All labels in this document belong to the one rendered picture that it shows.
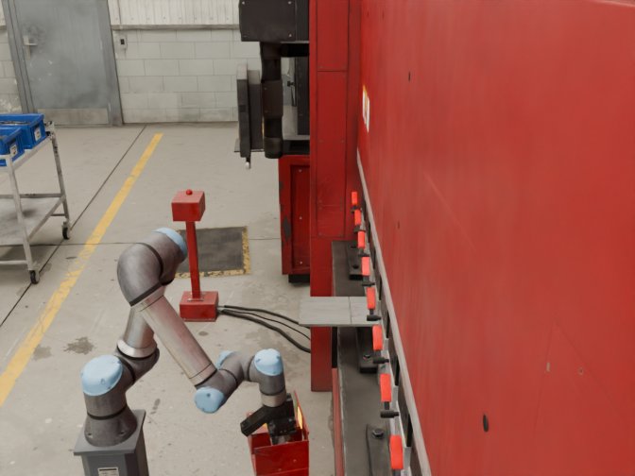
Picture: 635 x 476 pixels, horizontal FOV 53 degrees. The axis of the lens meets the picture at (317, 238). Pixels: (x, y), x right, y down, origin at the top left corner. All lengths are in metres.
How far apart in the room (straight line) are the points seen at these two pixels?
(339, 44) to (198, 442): 1.91
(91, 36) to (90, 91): 0.70
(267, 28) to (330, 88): 0.38
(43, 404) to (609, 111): 3.36
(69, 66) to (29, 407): 6.13
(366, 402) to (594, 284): 1.53
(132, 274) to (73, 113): 7.58
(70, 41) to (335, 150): 6.55
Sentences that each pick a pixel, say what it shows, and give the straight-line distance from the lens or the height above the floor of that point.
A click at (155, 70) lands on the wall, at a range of 8.87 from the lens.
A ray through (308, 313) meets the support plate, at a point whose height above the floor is 1.00.
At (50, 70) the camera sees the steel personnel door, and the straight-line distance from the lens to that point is 9.16.
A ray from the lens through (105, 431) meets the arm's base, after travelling 2.02.
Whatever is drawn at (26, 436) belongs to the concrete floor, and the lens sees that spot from 3.44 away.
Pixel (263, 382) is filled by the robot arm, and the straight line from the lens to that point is 1.79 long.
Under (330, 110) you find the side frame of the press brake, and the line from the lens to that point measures 2.77.
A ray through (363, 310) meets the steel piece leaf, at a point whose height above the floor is 1.00.
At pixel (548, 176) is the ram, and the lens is 0.54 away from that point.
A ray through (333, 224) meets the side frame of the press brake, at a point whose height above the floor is 0.96.
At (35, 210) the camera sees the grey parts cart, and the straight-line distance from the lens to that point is 5.26.
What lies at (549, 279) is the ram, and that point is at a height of 1.85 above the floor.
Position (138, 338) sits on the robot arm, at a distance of 1.96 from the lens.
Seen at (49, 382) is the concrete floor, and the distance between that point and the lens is 3.76.
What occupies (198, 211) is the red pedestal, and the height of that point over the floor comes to 0.75.
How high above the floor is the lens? 2.09
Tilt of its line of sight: 24 degrees down
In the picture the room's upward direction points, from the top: straight up
